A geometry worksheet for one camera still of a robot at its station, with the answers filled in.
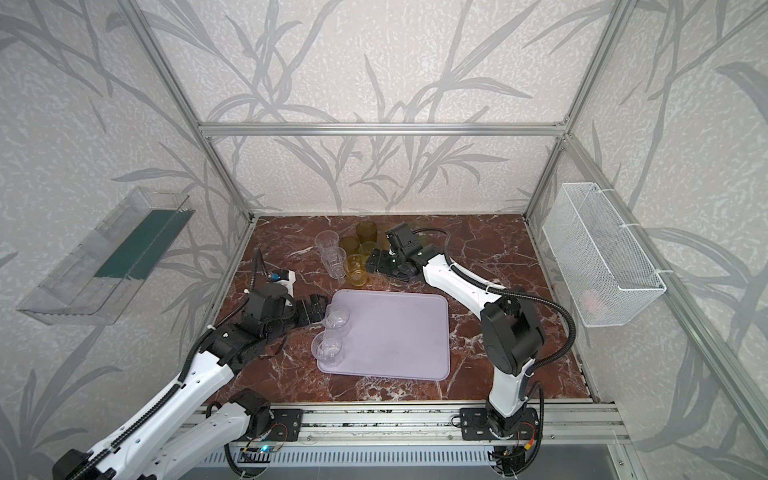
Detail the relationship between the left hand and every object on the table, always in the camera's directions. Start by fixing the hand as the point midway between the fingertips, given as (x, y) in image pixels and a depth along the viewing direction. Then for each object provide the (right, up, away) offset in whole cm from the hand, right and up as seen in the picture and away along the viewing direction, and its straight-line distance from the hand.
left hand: (320, 294), depth 78 cm
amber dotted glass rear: (+9, +18, +29) cm, 35 cm away
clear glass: (-6, +15, +27) cm, 31 cm away
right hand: (+14, +9, +9) cm, 19 cm away
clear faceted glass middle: (-2, +8, +26) cm, 27 cm away
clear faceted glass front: (0, -17, +7) cm, 19 cm away
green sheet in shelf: (-35, +12, -14) cm, 39 cm away
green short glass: (+10, +12, +26) cm, 30 cm away
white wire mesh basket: (+64, +7, -16) cm, 67 cm away
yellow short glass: (+6, +4, +24) cm, 25 cm away
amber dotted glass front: (+3, +13, +27) cm, 30 cm away
